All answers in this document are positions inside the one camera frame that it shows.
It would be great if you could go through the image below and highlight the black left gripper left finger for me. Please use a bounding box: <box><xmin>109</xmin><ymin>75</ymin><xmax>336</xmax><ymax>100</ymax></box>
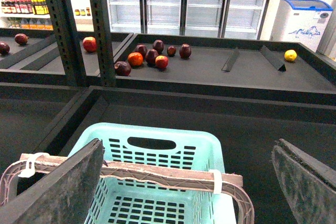
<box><xmin>1</xmin><ymin>138</ymin><xmax>103</xmax><ymax>223</ymax></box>

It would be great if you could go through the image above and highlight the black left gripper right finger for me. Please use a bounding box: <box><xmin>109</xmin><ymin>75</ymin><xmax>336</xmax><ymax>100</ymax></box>
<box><xmin>271</xmin><ymin>138</ymin><xmax>335</xmax><ymax>223</ymax></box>

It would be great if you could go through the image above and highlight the light blue plastic basket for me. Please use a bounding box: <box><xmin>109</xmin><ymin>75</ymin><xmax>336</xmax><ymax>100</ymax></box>
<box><xmin>71</xmin><ymin>123</ymin><xmax>236</xmax><ymax>223</ymax></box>

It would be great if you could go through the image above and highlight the brown basket handle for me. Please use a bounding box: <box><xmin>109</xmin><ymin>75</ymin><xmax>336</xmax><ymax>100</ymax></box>
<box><xmin>1</xmin><ymin>153</ymin><xmax>255</xmax><ymax>223</ymax></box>

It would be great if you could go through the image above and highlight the dark red apple front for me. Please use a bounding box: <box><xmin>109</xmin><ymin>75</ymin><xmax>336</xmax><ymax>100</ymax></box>
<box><xmin>114</xmin><ymin>61</ymin><xmax>132</xmax><ymax>76</ymax></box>

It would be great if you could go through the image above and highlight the orange red apple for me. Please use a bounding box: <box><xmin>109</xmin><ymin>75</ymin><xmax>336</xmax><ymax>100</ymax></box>
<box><xmin>128</xmin><ymin>52</ymin><xmax>143</xmax><ymax>67</ymax></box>

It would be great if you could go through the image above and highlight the dark red apple left edge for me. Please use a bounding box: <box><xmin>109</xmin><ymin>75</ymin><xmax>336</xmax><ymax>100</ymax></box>
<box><xmin>0</xmin><ymin>41</ymin><xmax>10</xmax><ymax>55</ymax></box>

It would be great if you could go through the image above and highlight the dark red apple far left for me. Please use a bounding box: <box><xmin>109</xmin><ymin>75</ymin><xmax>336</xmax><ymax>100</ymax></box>
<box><xmin>14</xmin><ymin>33</ymin><xmax>29</xmax><ymax>46</ymax></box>

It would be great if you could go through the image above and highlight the dark red apple middle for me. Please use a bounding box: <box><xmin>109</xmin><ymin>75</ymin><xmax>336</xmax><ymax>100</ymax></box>
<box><xmin>145</xmin><ymin>49</ymin><xmax>159</xmax><ymax>65</ymax></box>

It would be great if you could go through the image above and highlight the red yellow apple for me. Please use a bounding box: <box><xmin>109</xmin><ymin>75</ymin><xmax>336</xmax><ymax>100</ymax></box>
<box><xmin>155</xmin><ymin>56</ymin><xmax>169</xmax><ymax>70</ymax></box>

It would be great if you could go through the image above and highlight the dark red apple back left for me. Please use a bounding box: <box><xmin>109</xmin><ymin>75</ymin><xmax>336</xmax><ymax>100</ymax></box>
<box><xmin>135</xmin><ymin>44</ymin><xmax>148</xmax><ymax>58</ymax></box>

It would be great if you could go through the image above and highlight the small dark red apple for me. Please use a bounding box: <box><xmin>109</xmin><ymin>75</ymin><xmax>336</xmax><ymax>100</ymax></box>
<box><xmin>167</xmin><ymin>46</ymin><xmax>176</xmax><ymax>57</ymax></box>

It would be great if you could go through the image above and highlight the dark red apple right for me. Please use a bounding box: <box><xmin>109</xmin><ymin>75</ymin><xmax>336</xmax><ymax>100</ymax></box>
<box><xmin>179</xmin><ymin>44</ymin><xmax>192</xmax><ymax>59</ymax></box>

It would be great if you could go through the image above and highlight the white zip tie left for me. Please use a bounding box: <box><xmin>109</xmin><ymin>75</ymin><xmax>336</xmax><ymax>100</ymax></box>
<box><xmin>18</xmin><ymin>152</ymin><xmax>49</xmax><ymax>178</ymax></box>

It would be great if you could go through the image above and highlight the white zip tie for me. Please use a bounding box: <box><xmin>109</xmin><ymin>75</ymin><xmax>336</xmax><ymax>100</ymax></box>
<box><xmin>209</xmin><ymin>169</ymin><xmax>223</xmax><ymax>195</ymax></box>
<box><xmin>18</xmin><ymin>152</ymin><xmax>49</xmax><ymax>178</ymax></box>

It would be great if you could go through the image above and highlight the white zip tie right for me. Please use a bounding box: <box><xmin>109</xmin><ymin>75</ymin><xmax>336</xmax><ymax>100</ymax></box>
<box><xmin>209</xmin><ymin>169</ymin><xmax>223</xmax><ymax>195</ymax></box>

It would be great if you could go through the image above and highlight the yellow lemon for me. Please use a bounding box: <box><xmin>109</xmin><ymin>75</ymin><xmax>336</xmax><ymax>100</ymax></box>
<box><xmin>284</xmin><ymin>49</ymin><xmax>297</xmax><ymax>62</ymax></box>

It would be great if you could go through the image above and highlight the black divider right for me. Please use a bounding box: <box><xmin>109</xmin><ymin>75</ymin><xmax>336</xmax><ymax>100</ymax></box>
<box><xmin>260</xmin><ymin>45</ymin><xmax>286</xmax><ymax>72</ymax></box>

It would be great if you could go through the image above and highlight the black divider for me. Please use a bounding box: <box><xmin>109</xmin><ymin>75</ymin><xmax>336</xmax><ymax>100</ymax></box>
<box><xmin>222</xmin><ymin>47</ymin><xmax>240</xmax><ymax>72</ymax></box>
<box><xmin>260</xmin><ymin>45</ymin><xmax>286</xmax><ymax>72</ymax></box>

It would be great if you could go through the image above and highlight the black divider left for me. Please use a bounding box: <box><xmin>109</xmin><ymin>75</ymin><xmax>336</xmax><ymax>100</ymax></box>
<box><xmin>222</xmin><ymin>47</ymin><xmax>240</xmax><ymax>72</ymax></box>

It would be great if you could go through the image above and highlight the white blue chest freezer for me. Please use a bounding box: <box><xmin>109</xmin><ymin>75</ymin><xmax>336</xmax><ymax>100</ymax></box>
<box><xmin>270</xmin><ymin>0</ymin><xmax>333</xmax><ymax>52</ymax></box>

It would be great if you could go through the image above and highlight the shelf with bottles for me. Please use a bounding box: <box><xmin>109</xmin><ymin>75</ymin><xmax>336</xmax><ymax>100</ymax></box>
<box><xmin>1</xmin><ymin>0</ymin><xmax>93</xmax><ymax>31</ymax></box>

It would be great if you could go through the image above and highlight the glass door refrigerator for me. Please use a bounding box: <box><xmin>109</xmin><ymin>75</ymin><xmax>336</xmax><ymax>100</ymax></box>
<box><xmin>108</xmin><ymin>0</ymin><xmax>269</xmax><ymax>39</ymax></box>

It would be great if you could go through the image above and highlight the red apple behind post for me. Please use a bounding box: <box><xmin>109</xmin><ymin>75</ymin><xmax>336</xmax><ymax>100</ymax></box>
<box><xmin>82</xmin><ymin>37</ymin><xmax>97</xmax><ymax>53</ymax></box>

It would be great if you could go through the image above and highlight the black metal rack post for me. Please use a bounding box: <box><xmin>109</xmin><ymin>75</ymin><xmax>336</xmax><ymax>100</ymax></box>
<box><xmin>46</xmin><ymin>0</ymin><xmax>116</xmax><ymax>87</ymax></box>

